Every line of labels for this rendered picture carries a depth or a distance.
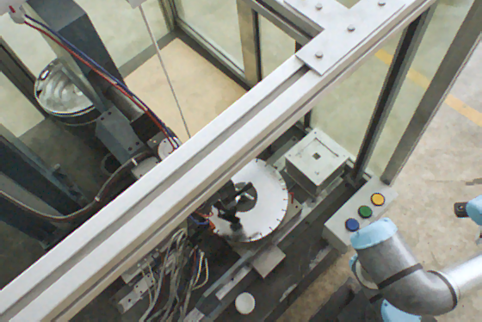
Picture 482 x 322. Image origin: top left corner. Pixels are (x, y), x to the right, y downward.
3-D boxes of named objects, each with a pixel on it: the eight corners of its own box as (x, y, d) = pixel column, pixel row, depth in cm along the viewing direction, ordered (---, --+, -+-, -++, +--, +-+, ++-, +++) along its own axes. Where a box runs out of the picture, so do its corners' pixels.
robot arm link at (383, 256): (369, 305, 146) (380, 288, 97) (345, 263, 153) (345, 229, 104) (401, 288, 146) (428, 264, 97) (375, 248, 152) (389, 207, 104)
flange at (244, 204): (230, 181, 159) (229, 178, 157) (259, 184, 158) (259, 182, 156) (225, 209, 154) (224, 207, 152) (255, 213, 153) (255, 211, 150)
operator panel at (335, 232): (367, 189, 175) (374, 174, 162) (390, 207, 170) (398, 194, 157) (320, 235, 167) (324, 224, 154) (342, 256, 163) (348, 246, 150)
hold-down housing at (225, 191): (232, 193, 144) (225, 169, 126) (239, 204, 142) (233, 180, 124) (218, 202, 143) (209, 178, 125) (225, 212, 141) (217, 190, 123)
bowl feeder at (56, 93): (115, 88, 210) (84, 37, 178) (152, 126, 198) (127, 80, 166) (61, 126, 202) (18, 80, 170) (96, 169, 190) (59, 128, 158)
